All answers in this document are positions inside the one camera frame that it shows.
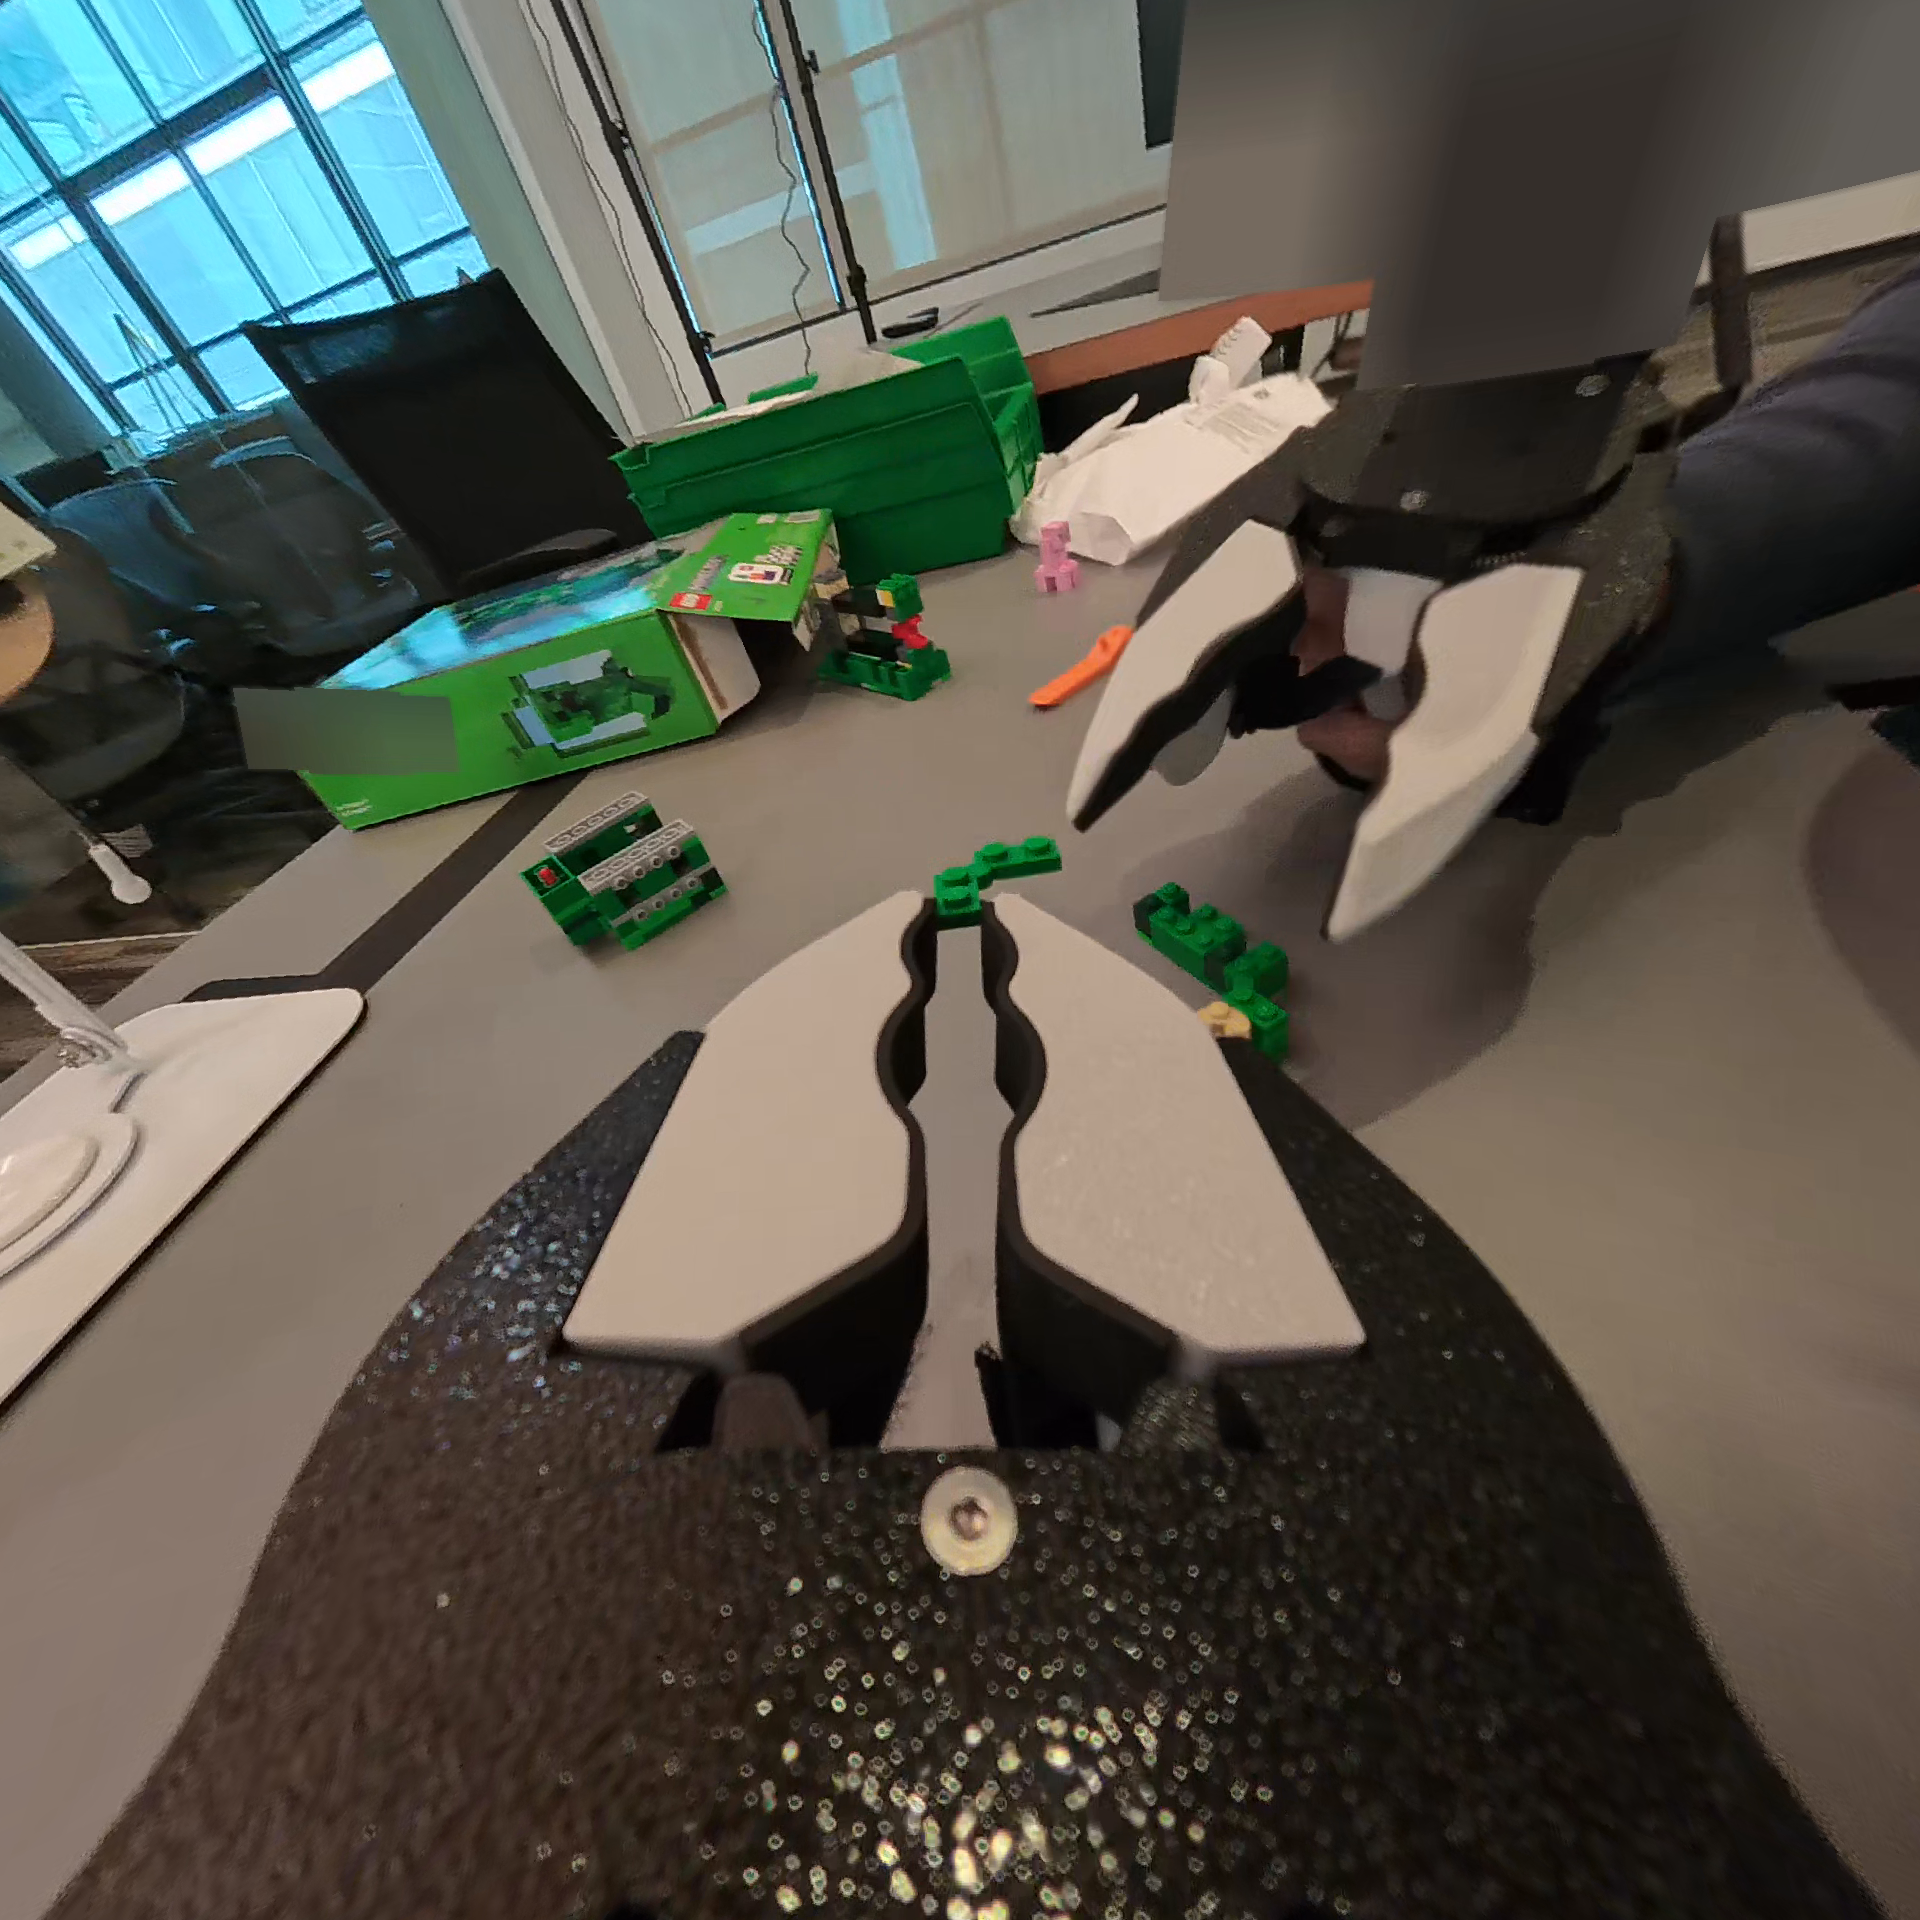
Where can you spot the green plastic bin stack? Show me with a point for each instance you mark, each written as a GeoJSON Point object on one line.
{"type": "Point", "coordinates": [838, 467]}

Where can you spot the orange brick separator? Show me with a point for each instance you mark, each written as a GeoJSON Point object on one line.
{"type": "Point", "coordinates": [1081, 674]}

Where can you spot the person's right forearm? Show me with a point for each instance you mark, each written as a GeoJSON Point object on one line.
{"type": "Point", "coordinates": [1803, 492]}

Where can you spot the white booklet stand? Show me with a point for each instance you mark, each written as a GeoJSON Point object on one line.
{"type": "Point", "coordinates": [230, 1082]}

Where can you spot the green zigzag brick assembly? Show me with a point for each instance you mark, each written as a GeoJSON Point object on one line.
{"type": "Point", "coordinates": [1203, 925]}

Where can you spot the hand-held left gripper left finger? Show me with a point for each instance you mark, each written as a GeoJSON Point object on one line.
{"type": "Point", "coordinates": [757, 1176]}

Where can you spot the green and grey brick assembly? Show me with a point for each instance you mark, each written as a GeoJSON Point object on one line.
{"type": "Point", "coordinates": [644, 900]}

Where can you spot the white paper bag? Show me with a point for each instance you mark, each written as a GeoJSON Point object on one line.
{"type": "Point", "coordinates": [1172, 467]}

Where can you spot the person's right hand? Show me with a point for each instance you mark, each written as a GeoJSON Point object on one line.
{"type": "Point", "coordinates": [1343, 756]}

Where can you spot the green brick set box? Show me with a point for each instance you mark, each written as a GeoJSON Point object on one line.
{"type": "Point", "coordinates": [602, 690]}

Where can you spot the grey desk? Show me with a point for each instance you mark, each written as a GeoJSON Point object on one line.
{"type": "Point", "coordinates": [901, 756]}

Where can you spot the black mesh office chair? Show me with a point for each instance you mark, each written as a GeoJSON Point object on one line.
{"type": "Point", "coordinates": [448, 424]}

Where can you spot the large paned window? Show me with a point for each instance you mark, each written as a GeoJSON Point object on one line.
{"type": "Point", "coordinates": [230, 182]}

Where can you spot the grey mesh office chair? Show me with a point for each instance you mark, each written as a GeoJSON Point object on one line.
{"type": "Point", "coordinates": [117, 630]}

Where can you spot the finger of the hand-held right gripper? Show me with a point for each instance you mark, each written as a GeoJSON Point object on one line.
{"type": "Point", "coordinates": [1478, 702]}
{"type": "Point", "coordinates": [1203, 661]}

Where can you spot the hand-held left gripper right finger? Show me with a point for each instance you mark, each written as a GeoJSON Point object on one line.
{"type": "Point", "coordinates": [1172, 1188]}

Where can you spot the green angled plate piece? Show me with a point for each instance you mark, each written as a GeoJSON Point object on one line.
{"type": "Point", "coordinates": [1017, 857]}

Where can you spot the black tripod stand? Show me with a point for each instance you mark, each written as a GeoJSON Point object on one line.
{"type": "Point", "coordinates": [644, 226]}
{"type": "Point", "coordinates": [838, 182]}

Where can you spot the pink toy figure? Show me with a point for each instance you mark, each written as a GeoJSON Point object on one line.
{"type": "Point", "coordinates": [1060, 562]}

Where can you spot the green and black brick figure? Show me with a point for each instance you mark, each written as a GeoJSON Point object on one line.
{"type": "Point", "coordinates": [880, 661]}

